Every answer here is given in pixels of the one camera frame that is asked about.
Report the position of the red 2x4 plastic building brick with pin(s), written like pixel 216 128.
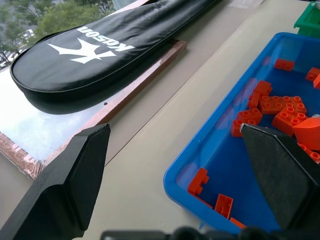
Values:
pixel 277 104

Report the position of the blue plastic bin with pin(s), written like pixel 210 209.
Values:
pixel 225 160

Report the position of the curved orange building block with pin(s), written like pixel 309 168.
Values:
pixel 308 130

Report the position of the brown framed glossy ledge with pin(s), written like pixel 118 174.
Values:
pixel 30 130

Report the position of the black racket bag white print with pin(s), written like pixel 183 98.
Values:
pixel 75 75

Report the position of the green plastic bin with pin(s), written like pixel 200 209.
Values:
pixel 310 27

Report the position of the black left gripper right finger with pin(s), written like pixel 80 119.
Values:
pixel 282 175

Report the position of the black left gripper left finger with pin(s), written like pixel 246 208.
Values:
pixel 62 185

